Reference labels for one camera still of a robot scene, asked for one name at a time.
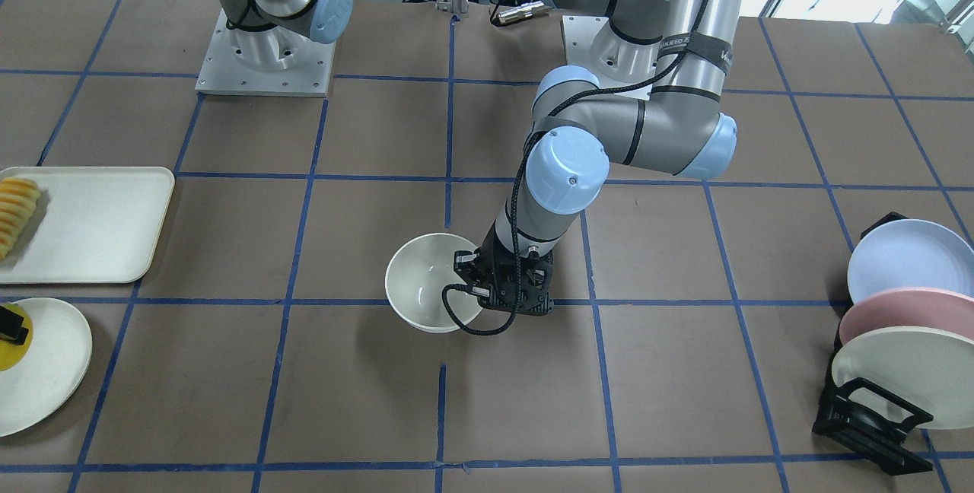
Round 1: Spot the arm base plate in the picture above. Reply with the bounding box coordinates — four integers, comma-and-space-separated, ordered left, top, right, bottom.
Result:
196, 11, 336, 98
543, 12, 691, 88

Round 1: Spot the pink plate in rack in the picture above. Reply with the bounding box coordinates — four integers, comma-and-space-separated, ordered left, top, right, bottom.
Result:
839, 286, 973, 344

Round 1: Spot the cream bowl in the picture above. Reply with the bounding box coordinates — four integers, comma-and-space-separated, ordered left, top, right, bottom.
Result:
385, 233, 477, 333

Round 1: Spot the yellow lemon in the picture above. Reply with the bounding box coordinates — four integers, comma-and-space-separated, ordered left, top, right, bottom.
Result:
1, 303, 34, 371

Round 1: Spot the blue plate in rack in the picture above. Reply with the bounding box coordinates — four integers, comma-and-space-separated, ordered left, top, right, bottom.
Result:
846, 218, 973, 302

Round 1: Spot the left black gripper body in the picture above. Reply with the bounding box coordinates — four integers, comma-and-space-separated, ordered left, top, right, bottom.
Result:
454, 239, 554, 316

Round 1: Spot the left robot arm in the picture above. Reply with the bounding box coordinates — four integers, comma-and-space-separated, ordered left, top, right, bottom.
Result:
441, 0, 742, 316

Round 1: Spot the sliced yellow fruit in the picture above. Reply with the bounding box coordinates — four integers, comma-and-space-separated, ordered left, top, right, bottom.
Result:
1, 177, 41, 260

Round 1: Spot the cream rectangular tray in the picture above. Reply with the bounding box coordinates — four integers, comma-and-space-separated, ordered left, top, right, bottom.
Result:
1, 167, 175, 285

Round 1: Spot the cream round plate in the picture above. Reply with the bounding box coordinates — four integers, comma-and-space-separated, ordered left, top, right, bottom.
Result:
1, 297, 93, 437

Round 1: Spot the cream plate in rack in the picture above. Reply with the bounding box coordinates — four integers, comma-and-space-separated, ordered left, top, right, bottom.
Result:
830, 326, 973, 430

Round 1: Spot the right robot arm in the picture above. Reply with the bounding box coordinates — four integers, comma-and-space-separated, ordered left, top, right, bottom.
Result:
2, 0, 354, 286

